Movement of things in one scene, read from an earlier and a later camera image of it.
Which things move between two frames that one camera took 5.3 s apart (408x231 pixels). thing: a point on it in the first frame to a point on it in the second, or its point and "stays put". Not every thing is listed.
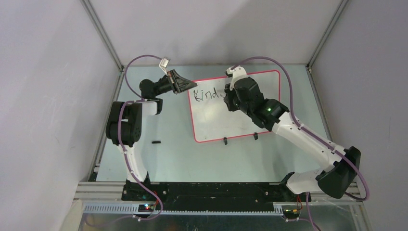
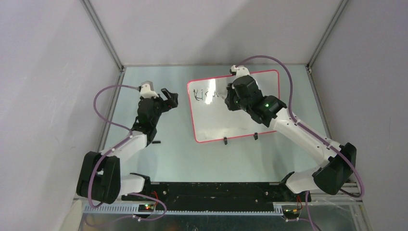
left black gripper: (178, 83) to (172, 102)
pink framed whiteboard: (210, 120) stays put
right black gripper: (229, 94) stays put
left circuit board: (146, 208) stays put
